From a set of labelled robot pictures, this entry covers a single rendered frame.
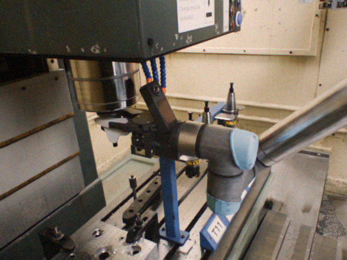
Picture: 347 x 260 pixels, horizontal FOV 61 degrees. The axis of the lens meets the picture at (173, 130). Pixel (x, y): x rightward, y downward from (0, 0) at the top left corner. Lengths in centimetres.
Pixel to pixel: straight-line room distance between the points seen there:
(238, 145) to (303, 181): 103
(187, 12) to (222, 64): 108
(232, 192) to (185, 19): 35
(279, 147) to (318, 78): 90
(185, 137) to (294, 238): 85
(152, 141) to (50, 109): 57
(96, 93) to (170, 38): 20
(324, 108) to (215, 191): 26
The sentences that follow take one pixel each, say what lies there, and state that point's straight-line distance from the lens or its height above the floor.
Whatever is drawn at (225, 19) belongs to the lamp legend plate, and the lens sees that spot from 74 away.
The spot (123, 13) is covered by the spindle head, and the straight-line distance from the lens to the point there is 46.
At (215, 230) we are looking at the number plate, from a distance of 100.
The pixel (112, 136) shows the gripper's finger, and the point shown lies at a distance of 69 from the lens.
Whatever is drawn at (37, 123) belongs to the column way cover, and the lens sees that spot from 112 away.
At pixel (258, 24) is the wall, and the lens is 154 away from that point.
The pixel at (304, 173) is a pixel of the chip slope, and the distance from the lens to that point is 160.
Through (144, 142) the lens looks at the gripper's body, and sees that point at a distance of 65.
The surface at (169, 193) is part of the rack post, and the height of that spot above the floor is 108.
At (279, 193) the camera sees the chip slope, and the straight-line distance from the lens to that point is 153.
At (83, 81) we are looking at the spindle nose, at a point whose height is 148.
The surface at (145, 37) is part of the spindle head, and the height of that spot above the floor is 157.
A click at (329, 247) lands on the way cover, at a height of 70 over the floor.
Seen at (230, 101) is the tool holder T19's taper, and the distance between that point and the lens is 113.
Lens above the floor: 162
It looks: 24 degrees down
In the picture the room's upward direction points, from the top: 4 degrees counter-clockwise
